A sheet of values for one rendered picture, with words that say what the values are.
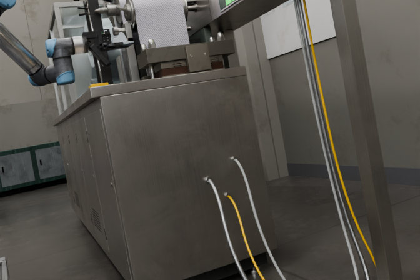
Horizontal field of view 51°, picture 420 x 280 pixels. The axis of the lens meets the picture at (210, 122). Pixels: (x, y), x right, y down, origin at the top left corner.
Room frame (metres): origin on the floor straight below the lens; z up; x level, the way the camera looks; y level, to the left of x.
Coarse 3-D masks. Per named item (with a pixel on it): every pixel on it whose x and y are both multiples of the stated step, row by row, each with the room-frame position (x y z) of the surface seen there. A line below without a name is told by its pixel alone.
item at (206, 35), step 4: (204, 28) 2.12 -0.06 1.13; (208, 28) 2.13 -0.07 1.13; (196, 32) 2.21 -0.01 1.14; (200, 32) 2.17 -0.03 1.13; (204, 32) 2.12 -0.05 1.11; (208, 32) 2.13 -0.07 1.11; (192, 36) 2.27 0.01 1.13; (196, 36) 2.22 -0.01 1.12; (200, 36) 2.18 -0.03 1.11; (204, 36) 2.13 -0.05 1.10; (208, 36) 2.13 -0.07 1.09; (204, 40) 2.14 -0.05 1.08; (208, 40) 2.13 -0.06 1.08
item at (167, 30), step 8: (160, 16) 2.02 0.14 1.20; (168, 16) 2.04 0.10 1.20; (176, 16) 2.05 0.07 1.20; (184, 16) 2.07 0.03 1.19; (144, 24) 1.99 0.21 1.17; (152, 24) 2.01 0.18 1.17; (160, 24) 2.02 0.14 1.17; (168, 24) 2.04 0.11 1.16; (176, 24) 2.05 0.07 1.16; (184, 24) 2.07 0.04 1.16; (144, 32) 1.99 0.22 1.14; (152, 32) 2.00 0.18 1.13; (160, 32) 2.02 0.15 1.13; (168, 32) 2.03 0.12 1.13; (176, 32) 2.05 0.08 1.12; (184, 32) 2.06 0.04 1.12; (144, 40) 1.99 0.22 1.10; (160, 40) 2.02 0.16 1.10; (168, 40) 2.03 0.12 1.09; (176, 40) 2.05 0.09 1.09; (184, 40) 2.06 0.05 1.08
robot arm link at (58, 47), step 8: (48, 40) 1.81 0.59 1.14; (56, 40) 1.82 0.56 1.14; (64, 40) 1.83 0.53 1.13; (72, 40) 1.84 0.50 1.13; (48, 48) 1.80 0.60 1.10; (56, 48) 1.81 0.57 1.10; (64, 48) 1.82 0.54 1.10; (72, 48) 1.84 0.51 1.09; (48, 56) 1.82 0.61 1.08; (56, 56) 1.81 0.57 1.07
